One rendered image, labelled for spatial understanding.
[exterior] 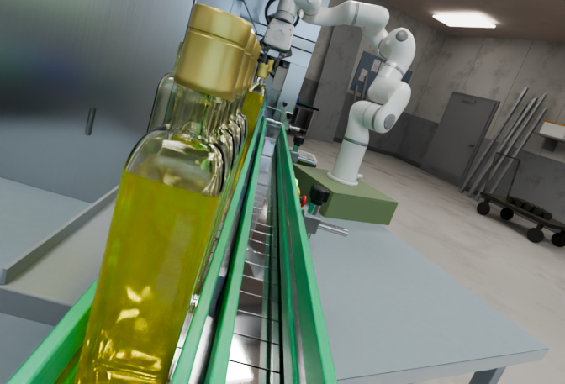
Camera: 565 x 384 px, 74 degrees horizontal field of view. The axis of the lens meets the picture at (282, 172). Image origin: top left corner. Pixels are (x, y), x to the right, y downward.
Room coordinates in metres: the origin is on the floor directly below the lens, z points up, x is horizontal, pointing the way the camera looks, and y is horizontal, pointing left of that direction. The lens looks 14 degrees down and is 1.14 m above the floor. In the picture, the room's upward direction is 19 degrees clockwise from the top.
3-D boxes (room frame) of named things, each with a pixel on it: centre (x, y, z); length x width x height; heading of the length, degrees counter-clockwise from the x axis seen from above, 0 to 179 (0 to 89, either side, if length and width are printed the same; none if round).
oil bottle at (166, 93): (0.61, 0.20, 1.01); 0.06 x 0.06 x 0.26; 14
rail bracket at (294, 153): (0.98, -0.04, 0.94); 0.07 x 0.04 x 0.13; 96
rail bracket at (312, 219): (0.53, -0.08, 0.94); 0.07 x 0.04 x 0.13; 96
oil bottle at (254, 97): (1.25, 0.17, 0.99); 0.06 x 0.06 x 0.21; 5
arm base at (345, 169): (1.44, -0.24, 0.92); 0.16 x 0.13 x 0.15; 131
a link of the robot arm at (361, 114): (1.43, -0.23, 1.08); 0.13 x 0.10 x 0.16; 42
